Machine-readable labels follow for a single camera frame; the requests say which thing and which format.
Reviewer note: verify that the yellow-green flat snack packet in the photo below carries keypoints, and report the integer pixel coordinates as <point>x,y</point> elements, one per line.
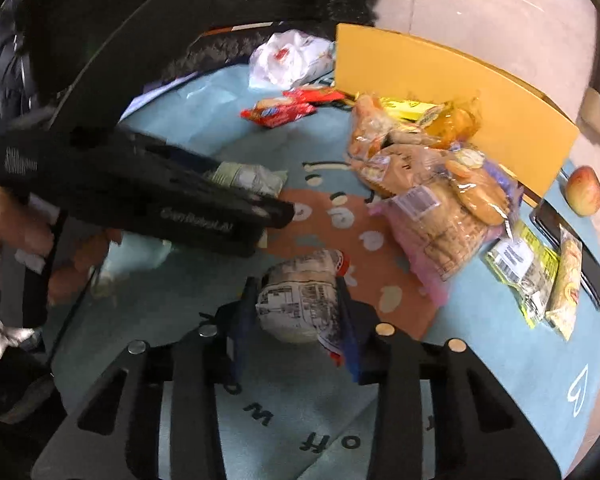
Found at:
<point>405,107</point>

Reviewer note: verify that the white paper sheet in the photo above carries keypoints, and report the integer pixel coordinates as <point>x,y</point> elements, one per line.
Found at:
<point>150,94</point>

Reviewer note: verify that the rice cracker bar packet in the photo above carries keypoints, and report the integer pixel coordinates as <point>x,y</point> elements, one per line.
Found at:
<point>565,285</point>

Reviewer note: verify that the red yellow apple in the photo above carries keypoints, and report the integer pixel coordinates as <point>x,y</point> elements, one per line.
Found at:
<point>584,191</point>

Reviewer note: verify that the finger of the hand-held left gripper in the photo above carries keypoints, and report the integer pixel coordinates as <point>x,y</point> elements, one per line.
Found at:
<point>275,212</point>
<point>180,156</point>

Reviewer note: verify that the small yellow-green snack packet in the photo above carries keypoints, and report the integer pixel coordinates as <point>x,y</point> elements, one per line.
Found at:
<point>520,265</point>

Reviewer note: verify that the red snack packet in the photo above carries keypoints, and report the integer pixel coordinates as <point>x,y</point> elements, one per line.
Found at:
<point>275,110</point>
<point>315,94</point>

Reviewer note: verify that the green clear snack packet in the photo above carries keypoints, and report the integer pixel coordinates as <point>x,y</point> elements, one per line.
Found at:
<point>252,180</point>

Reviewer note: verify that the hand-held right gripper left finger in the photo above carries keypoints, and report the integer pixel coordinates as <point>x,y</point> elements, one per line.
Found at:
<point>242,320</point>

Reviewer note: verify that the white printed puffy snack packet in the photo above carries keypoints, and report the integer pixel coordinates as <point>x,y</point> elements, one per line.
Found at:
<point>295,300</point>

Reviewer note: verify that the black smartphone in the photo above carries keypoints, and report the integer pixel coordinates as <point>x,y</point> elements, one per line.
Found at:
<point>592,275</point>

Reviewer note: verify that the clear bread slice packet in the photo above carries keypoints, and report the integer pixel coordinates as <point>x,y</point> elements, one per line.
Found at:
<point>370,127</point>

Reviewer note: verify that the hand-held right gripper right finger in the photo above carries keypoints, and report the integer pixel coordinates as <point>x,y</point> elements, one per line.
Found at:
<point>350,330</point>

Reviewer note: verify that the orange clear snack packet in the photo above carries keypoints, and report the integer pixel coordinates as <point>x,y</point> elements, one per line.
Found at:
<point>455,122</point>

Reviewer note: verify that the white printed plastic bag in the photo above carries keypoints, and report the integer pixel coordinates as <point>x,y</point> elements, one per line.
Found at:
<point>285,60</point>

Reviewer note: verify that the dark carved wooden furniture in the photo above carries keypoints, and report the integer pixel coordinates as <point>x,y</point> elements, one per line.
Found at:
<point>130,10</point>

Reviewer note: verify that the clear orange-print bun packet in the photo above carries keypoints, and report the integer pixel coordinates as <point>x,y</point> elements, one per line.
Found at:
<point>480,190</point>

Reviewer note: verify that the yellow cardboard box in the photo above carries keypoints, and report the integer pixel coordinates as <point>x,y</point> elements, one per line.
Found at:
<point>455,100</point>

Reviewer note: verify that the cardboard corner protector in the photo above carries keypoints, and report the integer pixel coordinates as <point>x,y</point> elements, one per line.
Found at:
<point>595,110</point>

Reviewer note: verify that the person's left hand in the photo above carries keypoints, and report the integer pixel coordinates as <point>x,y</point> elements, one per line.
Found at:
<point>10,225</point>

